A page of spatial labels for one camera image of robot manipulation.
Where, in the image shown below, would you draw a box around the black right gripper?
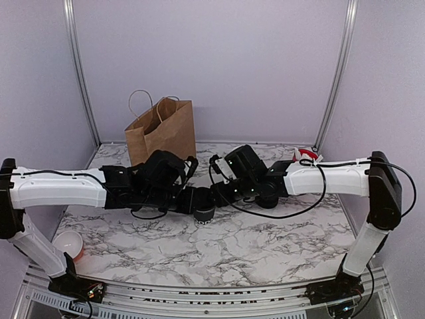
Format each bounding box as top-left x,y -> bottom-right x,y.
207,176 -> 258,208

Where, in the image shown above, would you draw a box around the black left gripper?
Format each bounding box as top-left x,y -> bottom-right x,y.
142,186 -> 205,215

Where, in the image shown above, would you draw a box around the brown paper bag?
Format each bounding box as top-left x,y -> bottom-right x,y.
125,96 -> 197,166

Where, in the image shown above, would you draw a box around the single black coffee cup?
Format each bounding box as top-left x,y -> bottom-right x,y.
193,208 -> 215,225

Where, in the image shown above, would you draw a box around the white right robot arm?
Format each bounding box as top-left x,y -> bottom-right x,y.
209,145 -> 405,298

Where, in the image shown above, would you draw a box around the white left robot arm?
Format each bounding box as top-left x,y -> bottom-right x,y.
1,150 -> 198,300

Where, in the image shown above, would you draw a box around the stack of black lids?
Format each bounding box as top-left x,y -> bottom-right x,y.
255,196 -> 279,209

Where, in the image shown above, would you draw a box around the red utensil cup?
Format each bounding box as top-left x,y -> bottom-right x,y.
292,148 -> 323,163

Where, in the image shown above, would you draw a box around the orange white bowl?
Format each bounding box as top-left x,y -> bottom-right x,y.
52,230 -> 84,262

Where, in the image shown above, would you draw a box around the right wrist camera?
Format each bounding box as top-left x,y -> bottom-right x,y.
209,155 -> 234,183

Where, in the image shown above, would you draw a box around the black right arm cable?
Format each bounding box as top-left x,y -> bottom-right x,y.
208,156 -> 418,220

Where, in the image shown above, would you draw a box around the front aluminium rail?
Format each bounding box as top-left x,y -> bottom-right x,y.
12,265 -> 400,318

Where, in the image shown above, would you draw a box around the left aluminium frame post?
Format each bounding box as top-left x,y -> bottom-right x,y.
63,0 -> 102,148

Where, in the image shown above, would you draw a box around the aluminium frame post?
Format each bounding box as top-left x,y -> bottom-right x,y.
63,0 -> 102,148
314,0 -> 359,150

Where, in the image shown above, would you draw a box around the right aluminium frame post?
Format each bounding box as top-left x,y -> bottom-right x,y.
314,0 -> 359,150

